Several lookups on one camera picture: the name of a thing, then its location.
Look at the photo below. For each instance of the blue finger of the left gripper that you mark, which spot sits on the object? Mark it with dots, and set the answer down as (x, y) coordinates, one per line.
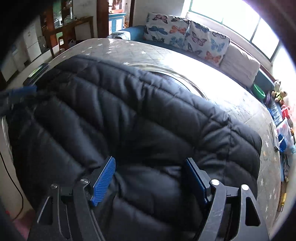
(21, 92)

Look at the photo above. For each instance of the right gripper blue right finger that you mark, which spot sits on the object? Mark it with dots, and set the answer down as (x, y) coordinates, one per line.
(211, 198)

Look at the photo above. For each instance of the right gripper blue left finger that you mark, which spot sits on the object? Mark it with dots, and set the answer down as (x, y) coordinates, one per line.
(87, 194)

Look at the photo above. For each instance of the black puffer down jacket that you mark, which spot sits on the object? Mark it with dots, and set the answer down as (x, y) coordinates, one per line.
(86, 109)

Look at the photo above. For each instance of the black tablet device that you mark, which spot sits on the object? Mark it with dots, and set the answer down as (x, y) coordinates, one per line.
(36, 74)

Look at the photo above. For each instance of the white refrigerator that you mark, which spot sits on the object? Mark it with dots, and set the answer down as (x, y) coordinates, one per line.
(31, 42)

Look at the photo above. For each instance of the dark wooden desk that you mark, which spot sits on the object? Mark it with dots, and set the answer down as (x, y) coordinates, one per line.
(65, 29)

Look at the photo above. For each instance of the long grey box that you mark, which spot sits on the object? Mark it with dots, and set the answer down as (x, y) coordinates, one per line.
(274, 134)

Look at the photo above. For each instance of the grey star quilted mattress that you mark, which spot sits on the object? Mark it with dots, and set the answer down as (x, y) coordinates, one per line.
(208, 82)

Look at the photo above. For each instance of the clear toy storage bag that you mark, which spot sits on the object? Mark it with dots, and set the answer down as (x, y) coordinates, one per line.
(285, 138)

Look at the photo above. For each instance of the green plastic bowl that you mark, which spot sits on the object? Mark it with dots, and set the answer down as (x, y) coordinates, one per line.
(258, 92)

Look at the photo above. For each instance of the blue white cabinet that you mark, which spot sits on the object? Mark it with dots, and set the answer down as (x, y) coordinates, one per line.
(116, 22)

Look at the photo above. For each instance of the red toy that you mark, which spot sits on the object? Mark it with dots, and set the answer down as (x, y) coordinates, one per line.
(285, 111)

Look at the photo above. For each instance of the brown plush toy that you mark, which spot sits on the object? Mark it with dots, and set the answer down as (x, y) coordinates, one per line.
(279, 96)

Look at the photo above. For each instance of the white plain pillow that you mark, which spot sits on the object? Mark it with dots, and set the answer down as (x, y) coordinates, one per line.
(240, 65)

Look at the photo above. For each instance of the right butterfly pillow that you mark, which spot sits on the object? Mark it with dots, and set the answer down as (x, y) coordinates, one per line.
(206, 43)

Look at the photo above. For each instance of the butterfly pillow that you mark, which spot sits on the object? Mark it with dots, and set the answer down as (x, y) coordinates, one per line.
(206, 43)
(166, 29)

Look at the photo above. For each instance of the left butterfly pillow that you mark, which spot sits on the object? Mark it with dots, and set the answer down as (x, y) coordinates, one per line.
(166, 29)

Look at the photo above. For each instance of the green framed window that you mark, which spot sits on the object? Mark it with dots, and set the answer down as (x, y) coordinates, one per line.
(241, 18)

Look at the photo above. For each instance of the brown wooden door frame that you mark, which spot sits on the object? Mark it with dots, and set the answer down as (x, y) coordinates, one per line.
(102, 17)

